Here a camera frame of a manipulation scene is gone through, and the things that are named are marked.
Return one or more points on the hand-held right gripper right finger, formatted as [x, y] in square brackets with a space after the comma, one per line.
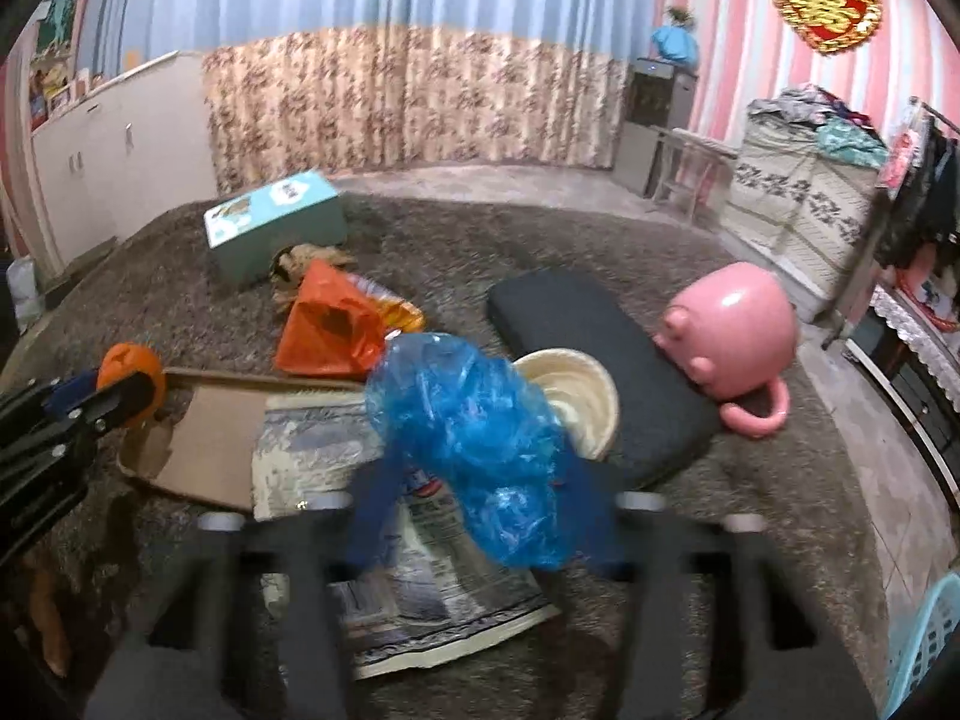
[589, 517]

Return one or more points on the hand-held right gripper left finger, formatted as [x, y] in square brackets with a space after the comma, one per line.
[375, 510]

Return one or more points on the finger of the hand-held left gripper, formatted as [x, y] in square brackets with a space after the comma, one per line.
[124, 399]
[71, 390]

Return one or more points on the blue plastic bag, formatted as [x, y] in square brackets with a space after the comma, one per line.
[465, 420]

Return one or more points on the light blue plastic basket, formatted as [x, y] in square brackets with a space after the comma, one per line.
[930, 645]

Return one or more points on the person's left forearm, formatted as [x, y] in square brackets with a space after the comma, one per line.
[49, 615]

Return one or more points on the brown cardboard piece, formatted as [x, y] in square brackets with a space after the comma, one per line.
[210, 442]

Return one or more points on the newspaper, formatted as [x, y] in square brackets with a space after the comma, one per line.
[420, 600]

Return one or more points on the white plastic bag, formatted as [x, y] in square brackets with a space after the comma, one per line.
[26, 289]

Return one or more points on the cream bowl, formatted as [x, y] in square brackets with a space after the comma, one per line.
[577, 397]

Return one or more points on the orange plastic bag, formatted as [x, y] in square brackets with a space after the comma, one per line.
[322, 330]

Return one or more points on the orange foil snack packet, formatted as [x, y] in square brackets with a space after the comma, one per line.
[397, 311]

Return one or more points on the black cushion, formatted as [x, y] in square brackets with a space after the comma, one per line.
[600, 315]

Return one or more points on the brown crumpled wrapper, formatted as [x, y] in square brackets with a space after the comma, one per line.
[300, 262]

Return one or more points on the light blue cardboard box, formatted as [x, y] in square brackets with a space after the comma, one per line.
[277, 232]

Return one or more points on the white low cabinet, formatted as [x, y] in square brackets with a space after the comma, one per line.
[135, 165]

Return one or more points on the pink pig-shaped pot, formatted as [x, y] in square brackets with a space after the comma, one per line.
[735, 322]

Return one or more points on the low dark media cabinet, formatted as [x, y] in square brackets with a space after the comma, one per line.
[915, 405]

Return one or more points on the grey water dispenser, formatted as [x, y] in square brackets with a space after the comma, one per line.
[637, 150]

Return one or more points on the metal clothes rack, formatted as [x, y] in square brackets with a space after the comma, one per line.
[862, 255]

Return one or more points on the appliance with patterned cover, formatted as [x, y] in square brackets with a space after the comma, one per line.
[795, 195]

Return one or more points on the white lace cloth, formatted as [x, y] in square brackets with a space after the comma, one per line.
[919, 322]

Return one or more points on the blue and floral curtain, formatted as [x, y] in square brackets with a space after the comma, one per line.
[375, 90]

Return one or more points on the red flat item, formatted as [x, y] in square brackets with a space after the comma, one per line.
[930, 289]

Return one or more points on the pile of folded clothes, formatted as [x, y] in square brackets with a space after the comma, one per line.
[847, 139]

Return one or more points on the row of hanging clothes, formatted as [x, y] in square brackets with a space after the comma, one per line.
[937, 202]

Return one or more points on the pink hanging bag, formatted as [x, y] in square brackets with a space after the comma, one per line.
[896, 157]

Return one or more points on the blue cloth bundle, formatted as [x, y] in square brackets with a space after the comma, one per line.
[675, 41]

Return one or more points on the colourful wall poster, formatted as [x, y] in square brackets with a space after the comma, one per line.
[60, 7]

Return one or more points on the red heart wall decoration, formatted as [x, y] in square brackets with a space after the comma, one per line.
[825, 0]

